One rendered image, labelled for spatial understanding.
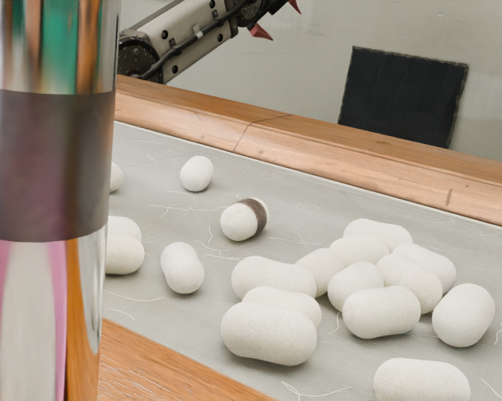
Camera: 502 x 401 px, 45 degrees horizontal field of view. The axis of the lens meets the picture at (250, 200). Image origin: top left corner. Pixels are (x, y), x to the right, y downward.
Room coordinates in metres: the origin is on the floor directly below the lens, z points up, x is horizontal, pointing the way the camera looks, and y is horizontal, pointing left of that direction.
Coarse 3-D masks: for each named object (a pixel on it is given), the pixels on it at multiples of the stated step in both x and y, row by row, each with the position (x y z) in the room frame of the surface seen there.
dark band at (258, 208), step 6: (246, 198) 0.33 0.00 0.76; (252, 198) 0.33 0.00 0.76; (246, 204) 0.32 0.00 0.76; (252, 204) 0.32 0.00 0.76; (258, 204) 0.32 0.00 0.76; (252, 210) 0.31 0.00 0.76; (258, 210) 0.32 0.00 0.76; (264, 210) 0.32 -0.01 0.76; (258, 216) 0.31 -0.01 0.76; (264, 216) 0.32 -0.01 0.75; (258, 222) 0.31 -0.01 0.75; (264, 222) 0.32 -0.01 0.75; (258, 228) 0.31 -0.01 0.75
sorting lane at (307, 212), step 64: (128, 128) 0.55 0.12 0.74; (128, 192) 0.37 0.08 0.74; (192, 192) 0.39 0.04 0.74; (256, 192) 0.41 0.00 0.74; (320, 192) 0.43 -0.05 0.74; (448, 256) 0.33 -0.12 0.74; (128, 320) 0.21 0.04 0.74; (192, 320) 0.22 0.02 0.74; (256, 384) 0.18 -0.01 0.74; (320, 384) 0.19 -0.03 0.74
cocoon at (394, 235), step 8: (352, 224) 0.31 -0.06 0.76; (360, 224) 0.31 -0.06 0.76; (368, 224) 0.31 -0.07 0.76; (376, 224) 0.31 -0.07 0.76; (384, 224) 0.31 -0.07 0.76; (392, 224) 0.31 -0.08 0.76; (344, 232) 0.32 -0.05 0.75; (352, 232) 0.31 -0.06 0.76; (360, 232) 0.31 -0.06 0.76; (368, 232) 0.31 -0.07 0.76; (376, 232) 0.31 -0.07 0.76; (384, 232) 0.31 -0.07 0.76; (392, 232) 0.31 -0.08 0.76; (400, 232) 0.31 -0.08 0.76; (408, 232) 0.31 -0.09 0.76; (384, 240) 0.30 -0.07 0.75; (392, 240) 0.30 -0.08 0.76; (400, 240) 0.30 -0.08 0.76; (408, 240) 0.31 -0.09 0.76; (392, 248) 0.30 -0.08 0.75
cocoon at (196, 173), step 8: (192, 160) 0.40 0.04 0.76; (200, 160) 0.40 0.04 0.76; (208, 160) 0.41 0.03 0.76; (184, 168) 0.39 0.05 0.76; (192, 168) 0.39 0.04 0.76; (200, 168) 0.39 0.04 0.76; (208, 168) 0.39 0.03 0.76; (184, 176) 0.38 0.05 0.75; (192, 176) 0.38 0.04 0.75; (200, 176) 0.38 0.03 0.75; (208, 176) 0.39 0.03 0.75; (184, 184) 0.39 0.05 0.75; (192, 184) 0.38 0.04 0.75; (200, 184) 0.38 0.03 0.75
